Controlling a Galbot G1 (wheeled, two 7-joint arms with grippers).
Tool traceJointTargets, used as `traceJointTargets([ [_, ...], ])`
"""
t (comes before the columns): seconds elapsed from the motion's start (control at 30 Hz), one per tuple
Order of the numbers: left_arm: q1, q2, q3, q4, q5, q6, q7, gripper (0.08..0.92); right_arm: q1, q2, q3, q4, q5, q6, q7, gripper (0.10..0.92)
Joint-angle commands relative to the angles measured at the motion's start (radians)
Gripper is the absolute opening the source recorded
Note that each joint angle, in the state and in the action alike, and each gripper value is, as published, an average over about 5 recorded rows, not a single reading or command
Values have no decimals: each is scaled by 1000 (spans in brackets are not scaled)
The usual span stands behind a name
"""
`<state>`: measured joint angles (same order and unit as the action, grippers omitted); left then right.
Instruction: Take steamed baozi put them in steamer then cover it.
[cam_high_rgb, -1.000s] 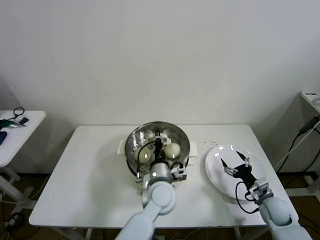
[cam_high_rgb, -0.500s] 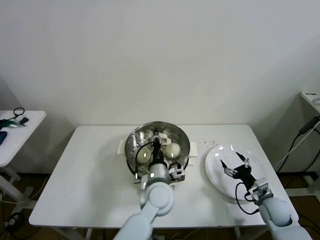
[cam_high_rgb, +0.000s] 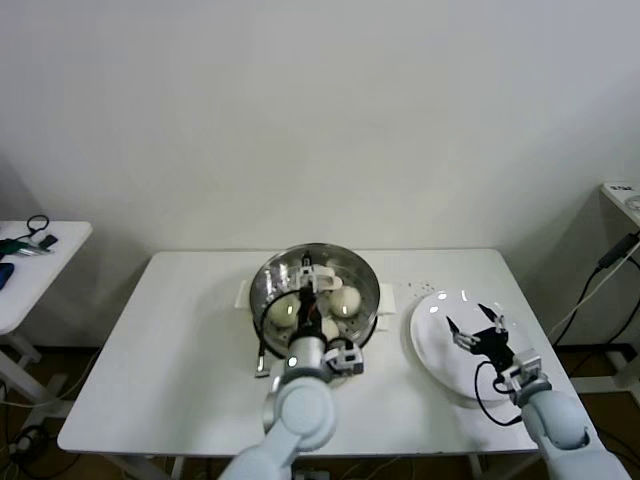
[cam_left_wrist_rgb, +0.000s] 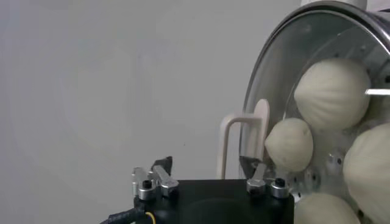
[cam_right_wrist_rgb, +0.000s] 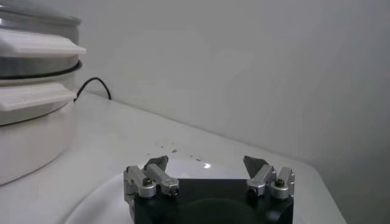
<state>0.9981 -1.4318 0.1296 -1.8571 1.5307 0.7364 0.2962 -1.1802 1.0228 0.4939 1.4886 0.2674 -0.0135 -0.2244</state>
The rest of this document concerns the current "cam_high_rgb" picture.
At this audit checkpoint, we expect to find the black floor cable bundle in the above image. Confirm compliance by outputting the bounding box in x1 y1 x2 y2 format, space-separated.
0 384 51 459

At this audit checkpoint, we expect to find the black power adapter cable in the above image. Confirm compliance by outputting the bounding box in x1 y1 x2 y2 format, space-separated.
552 233 640 347

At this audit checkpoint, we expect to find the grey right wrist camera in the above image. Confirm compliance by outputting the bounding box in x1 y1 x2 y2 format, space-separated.
494 348 551 401

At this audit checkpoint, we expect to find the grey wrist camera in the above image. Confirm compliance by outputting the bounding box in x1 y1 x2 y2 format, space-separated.
494 348 551 401
323 338 367 377

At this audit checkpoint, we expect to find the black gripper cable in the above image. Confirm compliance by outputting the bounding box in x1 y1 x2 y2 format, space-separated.
253 294 304 380
473 360 524 427

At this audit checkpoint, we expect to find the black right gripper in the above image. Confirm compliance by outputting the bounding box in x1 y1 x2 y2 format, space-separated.
445 302 517 374

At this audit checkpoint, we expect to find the black cable loop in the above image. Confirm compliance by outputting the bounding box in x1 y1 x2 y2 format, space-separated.
9 213 50 242

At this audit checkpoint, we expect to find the white side table with tools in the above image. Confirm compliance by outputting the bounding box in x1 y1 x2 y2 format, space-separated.
0 220 95 419

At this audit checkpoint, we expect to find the stainless steel steamer basket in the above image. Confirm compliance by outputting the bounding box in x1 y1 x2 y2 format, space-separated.
234 243 400 361

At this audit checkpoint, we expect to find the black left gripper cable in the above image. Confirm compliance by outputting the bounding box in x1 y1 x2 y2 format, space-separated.
253 294 304 380

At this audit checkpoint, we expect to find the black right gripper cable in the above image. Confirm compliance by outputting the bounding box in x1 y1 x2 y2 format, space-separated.
473 360 524 427

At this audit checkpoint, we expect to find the white round plate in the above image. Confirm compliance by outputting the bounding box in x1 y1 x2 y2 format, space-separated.
409 289 535 409

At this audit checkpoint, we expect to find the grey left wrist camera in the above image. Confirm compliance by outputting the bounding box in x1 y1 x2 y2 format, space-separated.
323 338 367 377

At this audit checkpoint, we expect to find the green handled tool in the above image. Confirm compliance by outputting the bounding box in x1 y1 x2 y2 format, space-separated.
0 237 55 259

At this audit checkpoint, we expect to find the white hanging cable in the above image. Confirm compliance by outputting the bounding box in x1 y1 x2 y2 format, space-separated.
548 259 611 344

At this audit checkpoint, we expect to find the white grey box device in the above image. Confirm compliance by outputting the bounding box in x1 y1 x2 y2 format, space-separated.
569 181 640 397

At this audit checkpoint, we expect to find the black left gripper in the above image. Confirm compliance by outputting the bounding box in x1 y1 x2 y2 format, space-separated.
297 251 327 341

